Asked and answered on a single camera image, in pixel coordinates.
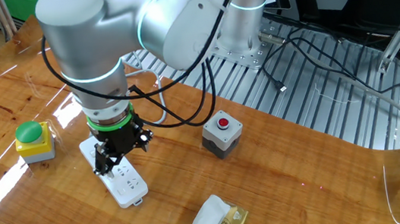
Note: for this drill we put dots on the green plastic bin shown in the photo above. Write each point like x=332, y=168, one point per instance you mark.
x=22, y=5

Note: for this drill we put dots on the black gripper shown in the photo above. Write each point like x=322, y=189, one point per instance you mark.
x=123, y=138

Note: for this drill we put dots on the white four-socket power strip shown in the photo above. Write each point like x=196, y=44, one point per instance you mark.
x=129, y=185

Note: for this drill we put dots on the red button grey box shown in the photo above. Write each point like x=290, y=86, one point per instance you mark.
x=222, y=136

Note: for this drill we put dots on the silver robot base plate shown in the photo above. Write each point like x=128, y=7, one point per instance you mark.
x=252, y=57

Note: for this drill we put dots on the green button yellow box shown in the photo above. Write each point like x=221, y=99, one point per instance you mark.
x=33, y=142

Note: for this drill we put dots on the brown wood-pattern mat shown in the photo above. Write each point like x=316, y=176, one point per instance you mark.
x=269, y=180

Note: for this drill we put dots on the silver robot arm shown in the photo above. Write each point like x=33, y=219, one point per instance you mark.
x=91, y=37

